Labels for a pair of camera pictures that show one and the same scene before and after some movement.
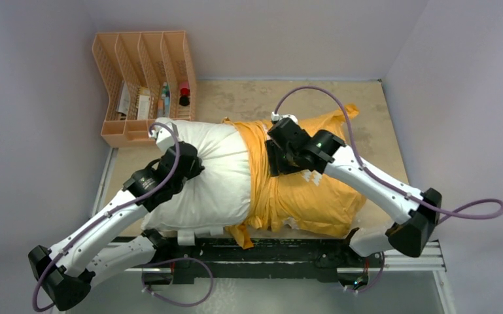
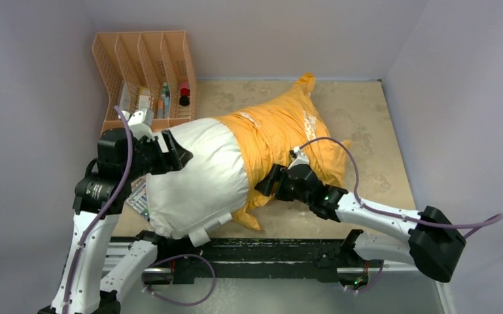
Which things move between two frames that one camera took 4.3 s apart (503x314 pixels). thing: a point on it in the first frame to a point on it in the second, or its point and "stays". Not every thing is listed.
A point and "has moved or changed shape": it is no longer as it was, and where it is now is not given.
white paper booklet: (124, 101) stays
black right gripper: (280, 165) to (278, 173)
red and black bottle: (185, 93) stays
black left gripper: (195, 169) to (176, 156)
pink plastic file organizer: (146, 76) stays
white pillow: (219, 195) has moved or changed shape
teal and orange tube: (163, 104) stays
